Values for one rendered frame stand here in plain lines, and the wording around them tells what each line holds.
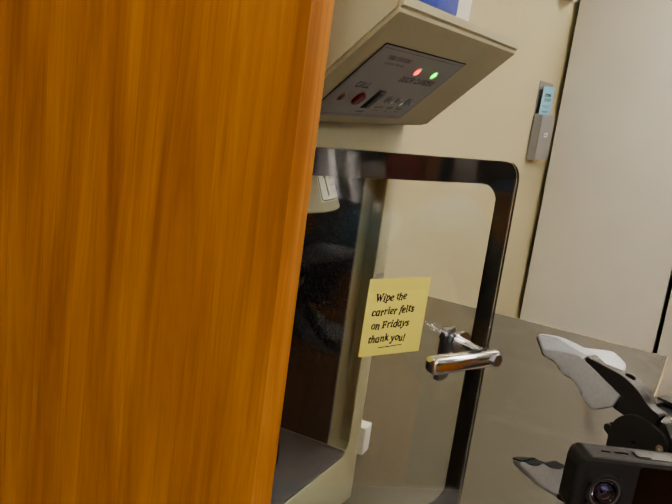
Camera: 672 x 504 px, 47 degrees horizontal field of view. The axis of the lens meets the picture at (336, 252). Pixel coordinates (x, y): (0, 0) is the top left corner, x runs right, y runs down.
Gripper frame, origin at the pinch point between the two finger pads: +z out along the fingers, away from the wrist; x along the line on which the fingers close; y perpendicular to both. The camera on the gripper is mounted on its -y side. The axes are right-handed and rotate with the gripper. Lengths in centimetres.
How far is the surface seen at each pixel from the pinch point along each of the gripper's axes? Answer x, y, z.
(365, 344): 1.0, -7.0, 13.7
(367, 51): 26.8, -16.0, 8.0
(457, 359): 0.6, 0.3, 8.8
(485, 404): -26, 48, 44
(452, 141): 12, 117, 133
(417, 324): 2.5, -0.8, 13.7
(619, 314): -59, 257, 152
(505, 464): -26, 34, 27
